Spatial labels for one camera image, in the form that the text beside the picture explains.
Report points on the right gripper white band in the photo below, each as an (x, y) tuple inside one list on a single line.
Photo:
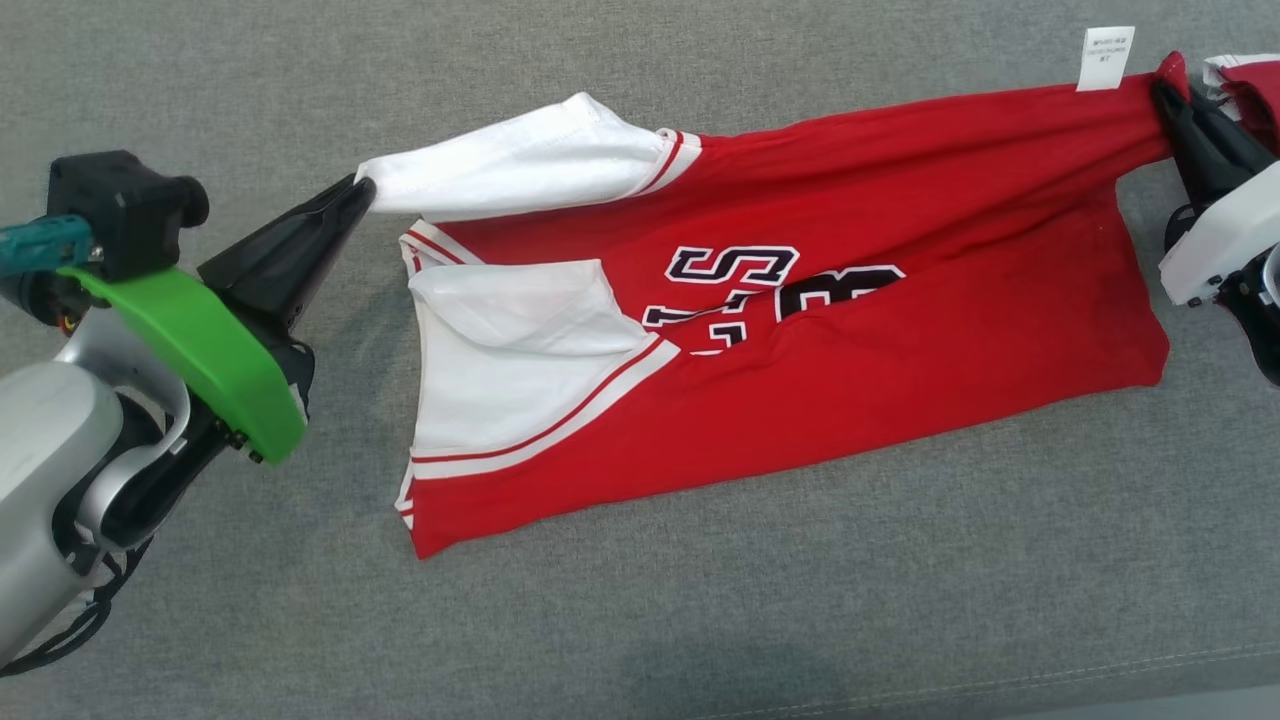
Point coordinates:
[(1230, 240)]

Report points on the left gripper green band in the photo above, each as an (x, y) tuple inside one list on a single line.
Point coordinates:
[(210, 350)]

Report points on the red trousers with white stripe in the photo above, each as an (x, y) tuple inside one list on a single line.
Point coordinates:
[(1262, 100)]

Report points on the red white jersey with letters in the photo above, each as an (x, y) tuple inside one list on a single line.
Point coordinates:
[(850, 400)]

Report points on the grey fabric sofa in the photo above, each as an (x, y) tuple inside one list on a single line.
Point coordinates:
[(700, 620)]

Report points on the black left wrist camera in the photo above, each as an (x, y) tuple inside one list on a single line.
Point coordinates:
[(120, 205)]

